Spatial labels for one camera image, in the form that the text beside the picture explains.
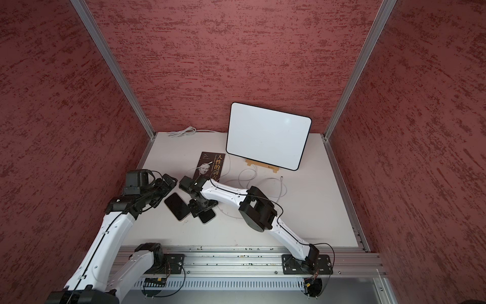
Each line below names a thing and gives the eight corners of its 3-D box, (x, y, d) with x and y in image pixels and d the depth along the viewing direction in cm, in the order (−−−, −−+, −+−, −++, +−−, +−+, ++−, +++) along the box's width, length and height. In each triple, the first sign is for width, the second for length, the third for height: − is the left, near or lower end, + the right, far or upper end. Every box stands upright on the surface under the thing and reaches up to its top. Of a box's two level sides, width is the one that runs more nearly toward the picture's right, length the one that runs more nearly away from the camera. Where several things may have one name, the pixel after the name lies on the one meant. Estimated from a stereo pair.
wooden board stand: (245, 165, 108) (245, 160, 104) (246, 163, 109) (246, 158, 105) (277, 174, 104) (278, 169, 100) (278, 171, 105) (279, 167, 101)
